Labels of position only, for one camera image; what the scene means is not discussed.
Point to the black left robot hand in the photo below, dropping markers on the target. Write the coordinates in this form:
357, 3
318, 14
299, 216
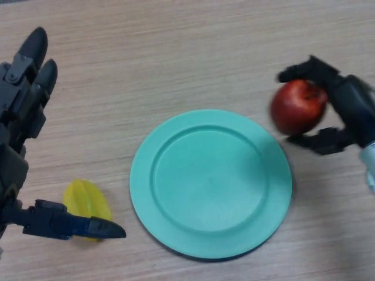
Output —
20, 93

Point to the yellow starfruit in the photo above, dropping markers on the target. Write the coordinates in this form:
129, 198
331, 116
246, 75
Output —
85, 202

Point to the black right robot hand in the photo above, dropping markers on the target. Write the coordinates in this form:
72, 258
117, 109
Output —
348, 105

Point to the green round plate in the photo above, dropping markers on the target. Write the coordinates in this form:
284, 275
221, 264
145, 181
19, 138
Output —
211, 184

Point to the red apple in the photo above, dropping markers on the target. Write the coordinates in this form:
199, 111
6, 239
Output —
297, 106

